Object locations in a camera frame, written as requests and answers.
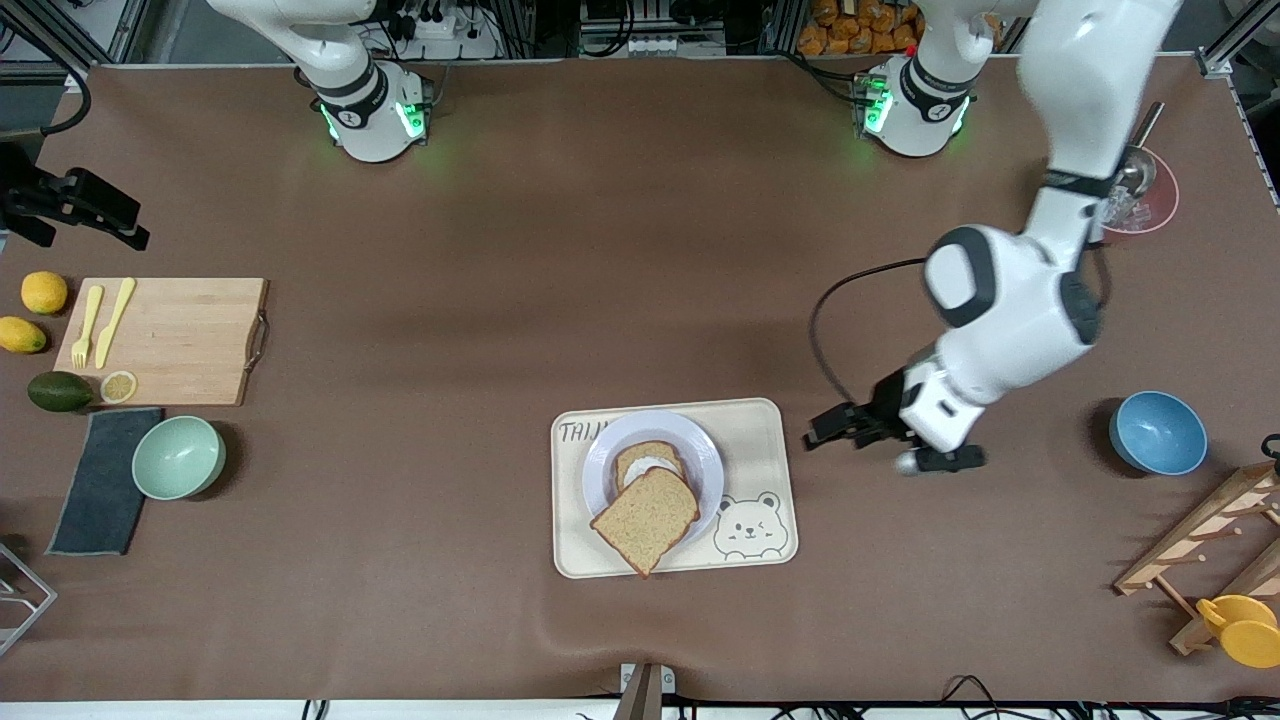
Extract round pale lavender plate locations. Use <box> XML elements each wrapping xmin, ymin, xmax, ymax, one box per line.
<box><xmin>581</xmin><ymin>409</ymin><xmax>726</xmax><ymax>546</ymax></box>

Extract cream tray with bear print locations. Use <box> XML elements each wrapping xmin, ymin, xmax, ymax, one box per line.
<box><xmin>550</xmin><ymin>397</ymin><xmax>800</xmax><ymax>580</ymax></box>

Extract yellow plastic knife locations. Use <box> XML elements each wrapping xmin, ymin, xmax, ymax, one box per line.
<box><xmin>95</xmin><ymin>278</ymin><xmax>138</xmax><ymax>369</ymax></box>

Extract blue bowl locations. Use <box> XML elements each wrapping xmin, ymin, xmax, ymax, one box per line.
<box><xmin>1108</xmin><ymin>390</ymin><xmax>1209</xmax><ymax>477</ymax></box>

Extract toasted bread slice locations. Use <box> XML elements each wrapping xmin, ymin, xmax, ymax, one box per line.
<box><xmin>612</xmin><ymin>440</ymin><xmax>689</xmax><ymax>493</ymax></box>

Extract plain brown bread slice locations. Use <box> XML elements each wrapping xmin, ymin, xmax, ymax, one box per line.
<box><xmin>589</xmin><ymin>464</ymin><xmax>701</xmax><ymax>579</ymax></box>

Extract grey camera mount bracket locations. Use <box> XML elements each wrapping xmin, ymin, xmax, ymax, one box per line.
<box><xmin>612</xmin><ymin>662</ymin><xmax>677</xmax><ymax>720</ymax></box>

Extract pink bowl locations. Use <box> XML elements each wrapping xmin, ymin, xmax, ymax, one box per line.
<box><xmin>1100</xmin><ymin>145</ymin><xmax>1180</xmax><ymax>236</ymax></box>

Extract wooden drying rack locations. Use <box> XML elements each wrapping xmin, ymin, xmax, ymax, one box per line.
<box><xmin>1113</xmin><ymin>460</ymin><xmax>1280</xmax><ymax>658</ymax></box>

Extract round yellow lemon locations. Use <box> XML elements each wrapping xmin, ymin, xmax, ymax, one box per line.
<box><xmin>21</xmin><ymin>271</ymin><xmax>69</xmax><ymax>316</ymax></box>

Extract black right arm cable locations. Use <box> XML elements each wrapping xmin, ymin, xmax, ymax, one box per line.
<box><xmin>40</xmin><ymin>62</ymin><xmax>93</xmax><ymax>138</ymax></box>

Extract wooden cutting board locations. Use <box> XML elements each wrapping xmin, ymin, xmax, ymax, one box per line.
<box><xmin>53</xmin><ymin>277</ymin><xmax>271</xmax><ymax>407</ymax></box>

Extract yellow plastic fork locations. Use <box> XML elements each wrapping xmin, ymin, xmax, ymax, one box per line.
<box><xmin>70</xmin><ymin>285</ymin><xmax>105</xmax><ymax>370</ymax></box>

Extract yellow cup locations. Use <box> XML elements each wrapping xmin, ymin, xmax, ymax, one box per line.
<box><xmin>1196</xmin><ymin>594</ymin><xmax>1280</xmax><ymax>669</ymax></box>

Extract orange snack bags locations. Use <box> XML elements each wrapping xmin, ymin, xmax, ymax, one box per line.
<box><xmin>797</xmin><ymin>0</ymin><xmax>926</xmax><ymax>57</ymax></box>

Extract grey wire rack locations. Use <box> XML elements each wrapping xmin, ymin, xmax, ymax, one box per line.
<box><xmin>0</xmin><ymin>540</ymin><xmax>58</xmax><ymax>658</ymax></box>

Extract dark green avocado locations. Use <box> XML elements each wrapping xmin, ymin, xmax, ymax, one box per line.
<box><xmin>27</xmin><ymin>371</ymin><xmax>94</xmax><ymax>413</ymax></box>

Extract fried egg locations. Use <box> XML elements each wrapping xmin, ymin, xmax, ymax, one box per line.
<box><xmin>625</xmin><ymin>456</ymin><xmax>683</xmax><ymax>489</ymax></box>

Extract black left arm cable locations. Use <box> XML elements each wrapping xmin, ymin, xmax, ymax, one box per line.
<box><xmin>808</xmin><ymin>258</ymin><xmax>931</xmax><ymax>401</ymax></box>

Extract brown table mat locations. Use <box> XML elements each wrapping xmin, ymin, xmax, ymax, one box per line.
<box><xmin>0</xmin><ymin>55</ymin><xmax>1280</xmax><ymax>703</ymax></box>

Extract mint green bowl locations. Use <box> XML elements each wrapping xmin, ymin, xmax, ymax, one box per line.
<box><xmin>132</xmin><ymin>415</ymin><xmax>227</xmax><ymax>501</ymax></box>

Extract dark grey cloth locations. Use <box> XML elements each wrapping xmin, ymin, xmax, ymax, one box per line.
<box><xmin>46</xmin><ymin>407</ymin><xmax>164</xmax><ymax>557</ymax></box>

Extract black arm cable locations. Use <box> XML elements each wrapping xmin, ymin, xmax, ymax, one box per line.
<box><xmin>40</xmin><ymin>62</ymin><xmax>93</xmax><ymax>138</ymax></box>
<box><xmin>808</xmin><ymin>258</ymin><xmax>931</xmax><ymax>401</ymax></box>

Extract metal scoop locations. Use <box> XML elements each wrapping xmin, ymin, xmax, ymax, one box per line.
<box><xmin>1118</xmin><ymin>100</ymin><xmax>1167</xmax><ymax>198</ymax></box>

